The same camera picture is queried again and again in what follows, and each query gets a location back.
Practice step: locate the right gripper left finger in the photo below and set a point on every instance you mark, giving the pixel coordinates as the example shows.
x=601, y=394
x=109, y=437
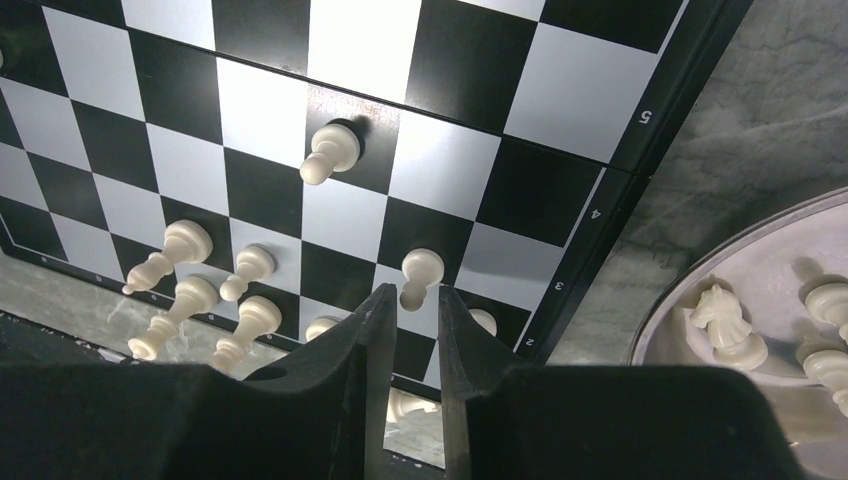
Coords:
x=328, y=410

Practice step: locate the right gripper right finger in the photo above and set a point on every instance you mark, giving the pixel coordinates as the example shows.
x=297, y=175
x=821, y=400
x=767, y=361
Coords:
x=472, y=364

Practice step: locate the white pawn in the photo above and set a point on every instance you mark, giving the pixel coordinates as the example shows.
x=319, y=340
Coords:
x=422, y=268
x=253, y=263
x=334, y=148
x=485, y=320

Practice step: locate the black and white chessboard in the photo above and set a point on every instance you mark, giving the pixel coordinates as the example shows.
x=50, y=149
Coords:
x=307, y=152

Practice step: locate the steel bowl with chess pieces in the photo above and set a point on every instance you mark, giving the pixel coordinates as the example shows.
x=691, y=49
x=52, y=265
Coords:
x=793, y=243

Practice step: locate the white chess piece on table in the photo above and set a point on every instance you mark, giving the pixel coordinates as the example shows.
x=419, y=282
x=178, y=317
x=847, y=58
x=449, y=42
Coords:
x=401, y=403

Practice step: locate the white chess piece in bowl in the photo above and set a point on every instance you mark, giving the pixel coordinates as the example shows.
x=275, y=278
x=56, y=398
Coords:
x=829, y=368
x=828, y=304

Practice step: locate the white bishop piece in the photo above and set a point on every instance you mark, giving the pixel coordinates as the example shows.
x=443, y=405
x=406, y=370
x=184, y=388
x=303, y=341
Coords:
x=257, y=316

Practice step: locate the white king piece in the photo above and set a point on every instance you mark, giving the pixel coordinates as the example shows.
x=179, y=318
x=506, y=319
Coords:
x=175, y=314

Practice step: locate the white knight piece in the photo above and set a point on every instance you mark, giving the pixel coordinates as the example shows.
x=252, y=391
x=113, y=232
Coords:
x=733, y=340

